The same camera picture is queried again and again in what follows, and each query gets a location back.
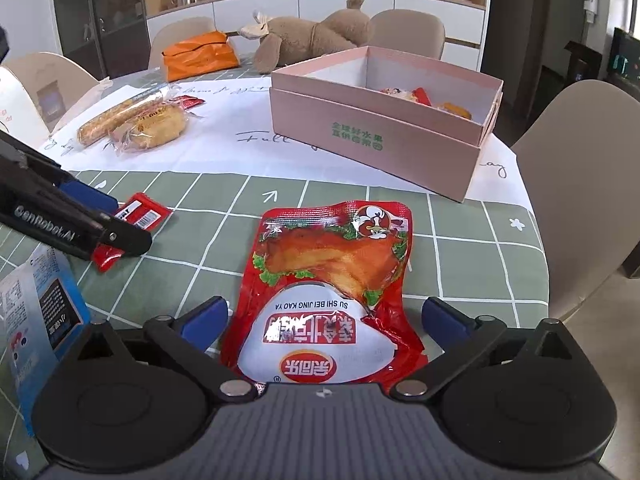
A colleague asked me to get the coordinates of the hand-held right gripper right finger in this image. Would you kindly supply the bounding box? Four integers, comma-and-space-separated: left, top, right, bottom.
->
390, 296, 576, 403

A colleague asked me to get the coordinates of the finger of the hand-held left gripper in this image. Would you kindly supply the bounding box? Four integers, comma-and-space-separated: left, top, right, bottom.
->
22, 152, 119, 217
85, 216, 154, 261

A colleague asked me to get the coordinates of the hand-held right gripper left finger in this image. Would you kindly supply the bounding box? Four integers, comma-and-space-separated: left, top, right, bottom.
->
62, 296, 258, 403

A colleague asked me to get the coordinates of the small red snack packet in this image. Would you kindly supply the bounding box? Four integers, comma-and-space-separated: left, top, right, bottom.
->
91, 192, 173, 273

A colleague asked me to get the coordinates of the red roast duck packet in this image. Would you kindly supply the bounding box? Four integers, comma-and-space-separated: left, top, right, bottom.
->
220, 200, 431, 387

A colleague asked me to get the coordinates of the pink cardboard box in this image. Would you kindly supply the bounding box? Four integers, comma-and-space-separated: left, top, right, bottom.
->
270, 45, 504, 204

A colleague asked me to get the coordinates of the long sesame stick packet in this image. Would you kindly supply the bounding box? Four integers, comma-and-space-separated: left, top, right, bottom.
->
76, 91, 173, 148

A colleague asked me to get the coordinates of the green checked tablecloth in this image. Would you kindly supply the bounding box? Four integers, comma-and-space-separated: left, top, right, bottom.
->
0, 67, 551, 480

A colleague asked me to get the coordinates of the round cake clear packet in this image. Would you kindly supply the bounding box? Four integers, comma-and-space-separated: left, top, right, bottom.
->
109, 100, 193, 157

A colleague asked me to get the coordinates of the white cardboard carton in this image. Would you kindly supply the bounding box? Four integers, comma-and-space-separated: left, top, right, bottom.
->
0, 66, 68, 136

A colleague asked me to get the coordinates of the blue snack packet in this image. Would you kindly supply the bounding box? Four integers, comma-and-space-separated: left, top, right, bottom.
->
0, 245, 93, 438

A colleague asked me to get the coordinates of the beige chair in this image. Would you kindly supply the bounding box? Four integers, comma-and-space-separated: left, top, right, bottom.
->
370, 9, 446, 61
148, 16, 216, 68
510, 80, 640, 346
5, 51, 101, 133

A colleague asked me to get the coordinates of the orange plastic bag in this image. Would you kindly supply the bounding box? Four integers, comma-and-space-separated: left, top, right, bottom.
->
161, 30, 241, 82

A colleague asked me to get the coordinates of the glass display cabinet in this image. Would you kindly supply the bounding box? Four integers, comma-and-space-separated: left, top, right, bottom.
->
50, 0, 151, 81

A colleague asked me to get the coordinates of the brown plush toy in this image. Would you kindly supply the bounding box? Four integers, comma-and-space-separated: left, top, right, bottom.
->
239, 0, 373, 75

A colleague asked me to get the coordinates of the black water dispenser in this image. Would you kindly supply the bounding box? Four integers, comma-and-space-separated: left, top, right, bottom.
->
565, 40, 608, 91

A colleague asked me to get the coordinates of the white wooden sideboard shelf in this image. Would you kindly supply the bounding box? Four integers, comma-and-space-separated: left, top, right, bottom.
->
145, 0, 488, 73

